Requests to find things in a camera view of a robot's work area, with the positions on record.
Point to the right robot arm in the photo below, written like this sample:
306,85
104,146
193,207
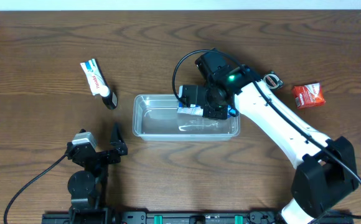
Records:
326,170

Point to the green Zam-Buk box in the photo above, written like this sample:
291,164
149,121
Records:
273,81

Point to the black mounting rail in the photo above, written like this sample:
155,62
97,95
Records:
167,218

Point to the dark bottle white cap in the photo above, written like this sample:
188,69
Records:
108,98

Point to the blue fever patch box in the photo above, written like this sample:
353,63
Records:
193,110

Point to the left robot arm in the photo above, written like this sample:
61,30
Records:
88,186

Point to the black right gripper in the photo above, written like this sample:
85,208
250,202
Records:
191,96

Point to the clear plastic container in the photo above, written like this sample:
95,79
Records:
155,118

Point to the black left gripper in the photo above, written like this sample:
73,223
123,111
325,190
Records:
99,154

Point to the red Panadol ActiFast box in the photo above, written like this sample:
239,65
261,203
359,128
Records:
307,96

